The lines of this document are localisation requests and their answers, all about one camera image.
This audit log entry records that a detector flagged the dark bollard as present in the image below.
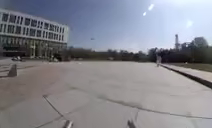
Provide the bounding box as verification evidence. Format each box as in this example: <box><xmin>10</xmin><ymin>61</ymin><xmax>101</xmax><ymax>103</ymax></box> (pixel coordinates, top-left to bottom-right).
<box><xmin>7</xmin><ymin>63</ymin><xmax>19</xmax><ymax>78</ymax></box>

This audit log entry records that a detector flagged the grey paved plaza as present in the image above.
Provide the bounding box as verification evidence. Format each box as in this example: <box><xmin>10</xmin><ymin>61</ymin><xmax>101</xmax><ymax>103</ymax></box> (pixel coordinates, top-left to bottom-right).
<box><xmin>0</xmin><ymin>59</ymin><xmax>212</xmax><ymax>128</ymax></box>

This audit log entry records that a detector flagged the tall thin tower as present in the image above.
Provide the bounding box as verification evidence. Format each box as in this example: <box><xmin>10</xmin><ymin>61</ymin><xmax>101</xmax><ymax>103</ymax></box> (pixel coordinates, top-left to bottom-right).
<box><xmin>174</xmin><ymin>33</ymin><xmax>181</xmax><ymax>51</ymax></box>

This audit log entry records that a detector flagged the robot's own part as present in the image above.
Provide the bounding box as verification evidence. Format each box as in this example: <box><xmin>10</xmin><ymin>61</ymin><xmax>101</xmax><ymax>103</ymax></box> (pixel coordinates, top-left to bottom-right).
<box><xmin>127</xmin><ymin>119</ymin><xmax>137</xmax><ymax>128</ymax></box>
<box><xmin>63</xmin><ymin>119</ymin><xmax>74</xmax><ymax>128</ymax></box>

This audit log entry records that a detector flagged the grass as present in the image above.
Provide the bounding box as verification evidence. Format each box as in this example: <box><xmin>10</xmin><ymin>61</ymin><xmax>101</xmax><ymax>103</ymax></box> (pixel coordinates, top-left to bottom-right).
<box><xmin>169</xmin><ymin>62</ymin><xmax>212</xmax><ymax>74</ymax></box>

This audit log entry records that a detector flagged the row of trees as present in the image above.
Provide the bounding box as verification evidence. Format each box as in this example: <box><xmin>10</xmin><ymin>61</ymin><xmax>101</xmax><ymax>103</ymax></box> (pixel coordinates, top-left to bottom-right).
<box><xmin>60</xmin><ymin>36</ymin><xmax>212</xmax><ymax>65</ymax></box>

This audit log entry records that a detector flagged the pale raised pavement strip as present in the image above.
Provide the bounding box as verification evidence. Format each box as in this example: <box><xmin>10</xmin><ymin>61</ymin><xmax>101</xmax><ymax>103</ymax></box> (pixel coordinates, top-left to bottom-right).
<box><xmin>162</xmin><ymin>63</ymin><xmax>212</xmax><ymax>86</ymax></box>

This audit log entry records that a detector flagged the white multi-storey building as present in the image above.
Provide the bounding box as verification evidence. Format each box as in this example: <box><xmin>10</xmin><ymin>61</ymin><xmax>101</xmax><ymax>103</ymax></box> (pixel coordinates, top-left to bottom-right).
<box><xmin>0</xmin><ymin>7</ymin><xmax>70</xmax><ymax>60</ymax></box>

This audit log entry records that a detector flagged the dark kerb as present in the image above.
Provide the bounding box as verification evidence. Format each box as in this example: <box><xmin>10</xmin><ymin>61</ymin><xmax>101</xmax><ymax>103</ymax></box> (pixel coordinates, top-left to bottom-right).
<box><xmin>159</xmin><ymin>63</ymin><xmax>212</xmax><ymax>93</ymax></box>

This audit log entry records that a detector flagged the vehicle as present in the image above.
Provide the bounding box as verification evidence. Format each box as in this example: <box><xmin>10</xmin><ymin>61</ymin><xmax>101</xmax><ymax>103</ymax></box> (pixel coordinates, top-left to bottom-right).
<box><xmin>11</xmin><ymin>55</ymin><xmax>24</xmax><ymax>63</ymax></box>

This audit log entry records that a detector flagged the person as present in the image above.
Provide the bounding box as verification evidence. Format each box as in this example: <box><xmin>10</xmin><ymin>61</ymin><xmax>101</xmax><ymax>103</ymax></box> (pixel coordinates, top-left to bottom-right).
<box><xmin>155</xmin><ymin>53</ymin><xmax>163</xmax><ymax>68</ymax></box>

